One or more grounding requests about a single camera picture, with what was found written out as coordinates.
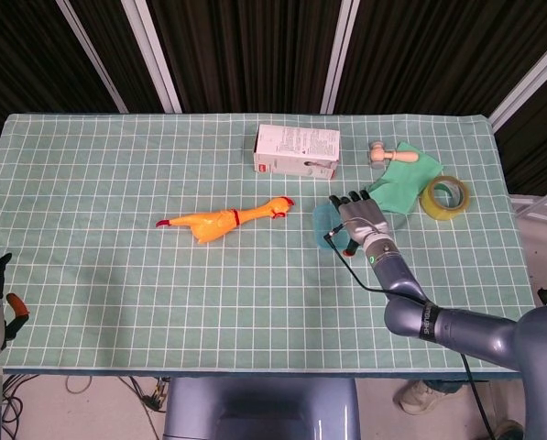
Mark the yellow adhesive tape roll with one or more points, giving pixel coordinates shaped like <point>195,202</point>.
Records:
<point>431,206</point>

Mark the blue translucent lid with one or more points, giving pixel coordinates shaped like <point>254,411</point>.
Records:
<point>323,229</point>

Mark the small wooden toy hammer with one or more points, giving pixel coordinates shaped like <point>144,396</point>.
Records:
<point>403,157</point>

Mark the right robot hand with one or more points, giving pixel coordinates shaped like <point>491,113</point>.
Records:
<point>364,220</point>

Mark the green cloth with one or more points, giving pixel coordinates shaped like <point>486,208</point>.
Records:
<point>401,188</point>

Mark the green checkered tablecloth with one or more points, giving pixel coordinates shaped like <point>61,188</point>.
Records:
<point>163,298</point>

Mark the black pleated curtain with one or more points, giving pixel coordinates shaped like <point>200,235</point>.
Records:
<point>254,46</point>

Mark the white cardboard product box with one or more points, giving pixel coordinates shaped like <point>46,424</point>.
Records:
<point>296,146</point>

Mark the white metal frame rail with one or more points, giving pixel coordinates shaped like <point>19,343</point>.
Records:
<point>539,200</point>

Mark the yellow rubber chicken toy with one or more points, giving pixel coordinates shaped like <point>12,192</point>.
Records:
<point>209,227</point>

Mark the grey-blue robot torso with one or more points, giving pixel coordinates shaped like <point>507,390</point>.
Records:
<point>254,403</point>

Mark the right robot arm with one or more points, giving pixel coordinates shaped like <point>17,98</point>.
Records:
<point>461,330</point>

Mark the white metal frame post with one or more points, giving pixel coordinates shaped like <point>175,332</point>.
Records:
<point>529,75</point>
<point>92,55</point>
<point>153,55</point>
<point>339,55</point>

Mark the dark teal table underlay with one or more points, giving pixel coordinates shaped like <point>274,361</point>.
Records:
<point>94,373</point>

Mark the blue jeans leg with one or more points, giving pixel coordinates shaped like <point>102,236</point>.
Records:
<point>447,386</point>

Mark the beige shoe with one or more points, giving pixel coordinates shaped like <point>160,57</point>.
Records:
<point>419,401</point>
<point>509,433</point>

